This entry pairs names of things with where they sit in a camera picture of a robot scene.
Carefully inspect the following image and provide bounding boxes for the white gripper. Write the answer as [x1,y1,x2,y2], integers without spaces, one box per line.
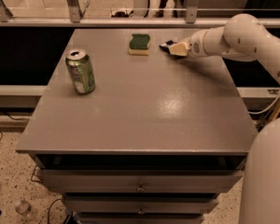
[169,31,207,58]

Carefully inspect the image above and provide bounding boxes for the blue rxbar blueberry wrapper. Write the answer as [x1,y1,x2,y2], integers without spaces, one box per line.
[159,40,175,52]

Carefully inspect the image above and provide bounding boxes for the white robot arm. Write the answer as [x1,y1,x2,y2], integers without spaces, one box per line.
[169,14,280,224]

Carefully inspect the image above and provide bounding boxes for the green yellow sponge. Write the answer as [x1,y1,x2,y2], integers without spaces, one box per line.
[129,34,150,56]

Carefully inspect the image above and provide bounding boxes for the green soda can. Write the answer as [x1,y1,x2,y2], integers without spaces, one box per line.
[65,49,95,94]

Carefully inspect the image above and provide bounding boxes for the grey top drawer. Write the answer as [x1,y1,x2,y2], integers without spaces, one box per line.
[38,169,243,193]

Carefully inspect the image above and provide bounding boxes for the grey drawer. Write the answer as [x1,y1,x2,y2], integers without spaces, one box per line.
[63,195,218,215]
[38,169,243,193]
[79,214,203,224]

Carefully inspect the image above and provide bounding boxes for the grey middle drawer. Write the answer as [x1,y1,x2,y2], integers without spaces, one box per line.
[63,195,218,215]

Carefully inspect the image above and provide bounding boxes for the metal railing beam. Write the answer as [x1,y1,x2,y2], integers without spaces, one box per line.
[0,17,280,29]

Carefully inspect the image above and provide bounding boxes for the grey bottom drawer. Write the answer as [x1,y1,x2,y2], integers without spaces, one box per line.
[79,214,203,224]

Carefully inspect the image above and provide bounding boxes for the clear plastic water bottle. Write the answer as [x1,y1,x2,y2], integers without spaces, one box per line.
[15,200,37,220]

